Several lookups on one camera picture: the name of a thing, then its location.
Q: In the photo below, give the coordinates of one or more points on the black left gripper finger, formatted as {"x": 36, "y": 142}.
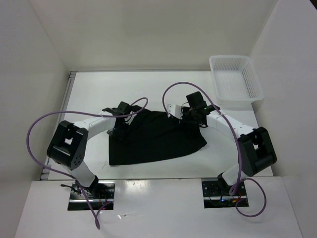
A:
{"x": 112, "y": 111}
{"x": 116, "y": 133}

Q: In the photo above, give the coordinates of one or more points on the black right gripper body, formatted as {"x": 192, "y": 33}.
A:
{"x": 188, "y": 115}

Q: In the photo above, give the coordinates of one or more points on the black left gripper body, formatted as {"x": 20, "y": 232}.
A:
{"x": 123, "y": 128}

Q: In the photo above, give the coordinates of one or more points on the black shorts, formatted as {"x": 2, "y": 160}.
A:
{"x": 153, "y": 136}

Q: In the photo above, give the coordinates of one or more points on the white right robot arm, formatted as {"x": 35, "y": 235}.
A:
{"x": 255, "y": 147}

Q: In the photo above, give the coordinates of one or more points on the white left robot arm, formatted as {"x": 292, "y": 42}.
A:
{"x": 68, "y": 145}

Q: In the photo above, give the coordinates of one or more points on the white plastic mesh basket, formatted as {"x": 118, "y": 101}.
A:
{"x": 235, "y": 79}

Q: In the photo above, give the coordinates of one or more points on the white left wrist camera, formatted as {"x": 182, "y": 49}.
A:
{"x": 128, "y": 120}

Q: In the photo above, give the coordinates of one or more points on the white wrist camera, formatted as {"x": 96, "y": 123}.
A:
{"x": 175, "y": 111}
{"x": 128, "y": 120}

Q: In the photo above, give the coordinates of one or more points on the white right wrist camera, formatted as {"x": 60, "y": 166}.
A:
{"x": 175, "y": 111}

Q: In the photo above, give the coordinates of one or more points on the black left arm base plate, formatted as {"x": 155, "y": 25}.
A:
{"x": 103, "y": 199}

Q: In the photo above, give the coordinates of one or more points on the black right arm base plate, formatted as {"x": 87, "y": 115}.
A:
{"x": 214, "y": 197}

